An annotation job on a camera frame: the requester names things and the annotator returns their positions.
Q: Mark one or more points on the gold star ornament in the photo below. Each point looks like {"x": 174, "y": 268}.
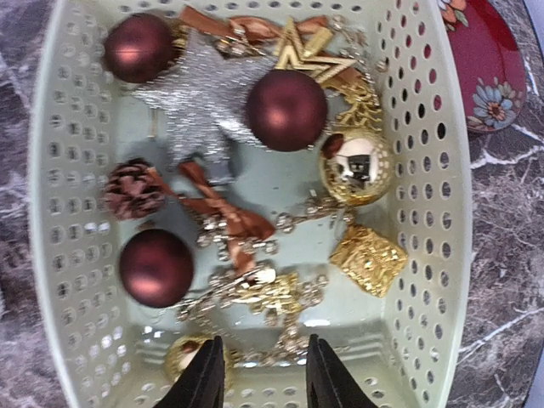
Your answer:
{"x": 296, "y": 55}

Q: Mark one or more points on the silver glitter star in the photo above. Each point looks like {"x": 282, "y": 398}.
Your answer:
{"x": 203, "y": 96}

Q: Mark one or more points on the brown pine cone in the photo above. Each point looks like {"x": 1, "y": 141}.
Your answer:
{"x": 131, "y": 192}

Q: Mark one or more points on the brown matte bauble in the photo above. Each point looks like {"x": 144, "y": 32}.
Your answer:
{"x": 139, "y": 48}
{"x": 286, "y": 110}
{"x": 156, "y": 268}

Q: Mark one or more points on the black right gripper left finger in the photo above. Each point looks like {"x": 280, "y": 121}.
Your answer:
{"x": 201, "y": 385}

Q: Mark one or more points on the gold bead sprig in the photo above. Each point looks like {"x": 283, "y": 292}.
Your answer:
{"x": 281, "y": 298}

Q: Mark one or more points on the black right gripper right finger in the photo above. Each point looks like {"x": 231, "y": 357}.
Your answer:
{"x": 328, "y": 382}

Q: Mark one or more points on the brown ribbon bow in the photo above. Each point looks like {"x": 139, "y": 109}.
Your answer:
{"x": 241, "y": 224}

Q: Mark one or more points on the gold gift box ornament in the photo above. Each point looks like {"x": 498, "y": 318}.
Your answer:
{"x": 369, "y": 260}

